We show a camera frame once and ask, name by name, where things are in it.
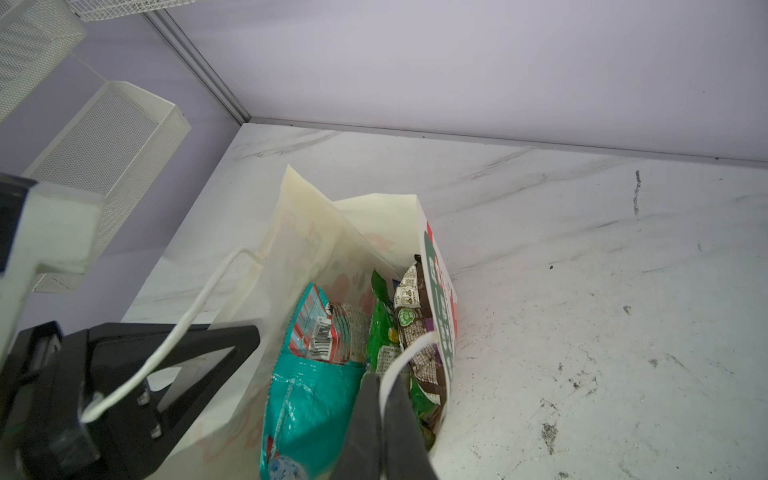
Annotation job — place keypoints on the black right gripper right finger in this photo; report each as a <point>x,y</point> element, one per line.
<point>404,455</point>

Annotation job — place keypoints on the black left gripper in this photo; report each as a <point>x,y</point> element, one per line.
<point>52,378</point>

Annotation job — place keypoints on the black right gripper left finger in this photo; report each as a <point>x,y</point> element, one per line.
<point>360,456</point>

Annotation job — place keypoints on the teal green Fox's candy bag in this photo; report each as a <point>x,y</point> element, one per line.
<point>313,387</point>

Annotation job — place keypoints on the green yellow Fox's candy bag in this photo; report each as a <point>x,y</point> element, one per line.
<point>384,346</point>

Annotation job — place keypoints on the brown chocolate bar wrapper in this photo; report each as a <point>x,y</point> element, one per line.
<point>414,320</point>

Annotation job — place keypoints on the white flowered paper bag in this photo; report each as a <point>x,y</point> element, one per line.
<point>337,246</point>

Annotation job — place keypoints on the white mesh two-tier shelf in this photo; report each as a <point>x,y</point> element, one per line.
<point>115,146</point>

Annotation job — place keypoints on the aluminium frame post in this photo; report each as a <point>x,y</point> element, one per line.
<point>183,47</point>

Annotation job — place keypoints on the white wire basket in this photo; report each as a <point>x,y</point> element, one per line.
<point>101,10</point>

